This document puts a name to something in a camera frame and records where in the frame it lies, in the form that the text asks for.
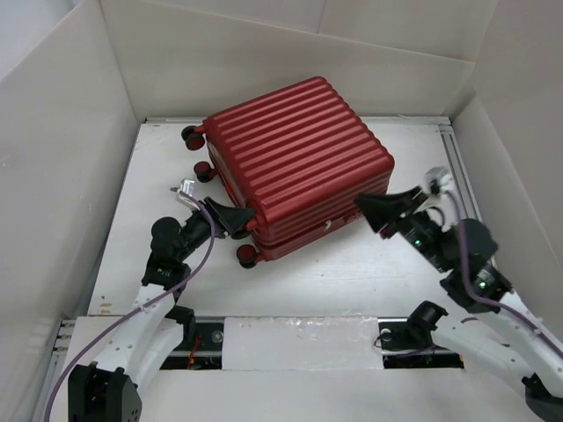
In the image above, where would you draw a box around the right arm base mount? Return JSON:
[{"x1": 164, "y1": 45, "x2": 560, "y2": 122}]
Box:
[{"x1": 373, "y1": 301, "x2": 464, "y2": 369}]

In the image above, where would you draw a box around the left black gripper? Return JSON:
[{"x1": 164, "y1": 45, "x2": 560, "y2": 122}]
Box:
[{"x1": 176, "y1": 197, "x2": 252, "y2": 261}]

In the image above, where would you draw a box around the red hard-shell suitcase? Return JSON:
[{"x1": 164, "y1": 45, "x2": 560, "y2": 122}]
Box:
[{"x1": 181, "y1": 76, "x2": 395, "y2": 269}]

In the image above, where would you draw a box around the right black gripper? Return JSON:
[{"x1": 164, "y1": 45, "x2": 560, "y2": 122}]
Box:
[{"x1": 351, "y1": 184, "x2": 451, "y2": 271}]

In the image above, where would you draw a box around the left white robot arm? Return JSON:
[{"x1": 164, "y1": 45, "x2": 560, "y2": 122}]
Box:
[{"x1": 67, "y1": 197, "x2": 254, "y2": 421}]

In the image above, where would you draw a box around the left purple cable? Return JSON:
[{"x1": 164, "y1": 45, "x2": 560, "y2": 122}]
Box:
[{"x1": 42, "y1": 195, "x2": 217, "y2": 422}]

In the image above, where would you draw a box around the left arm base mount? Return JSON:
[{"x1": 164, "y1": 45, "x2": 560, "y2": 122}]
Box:
[{"x1": 160, "y1": 318, "x2": 224, "y2": 371}]

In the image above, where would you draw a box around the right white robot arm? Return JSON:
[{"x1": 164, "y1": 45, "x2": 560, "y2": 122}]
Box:
[{"x1": 355, "y1": 186, "x2": 562, "y2": 421}]

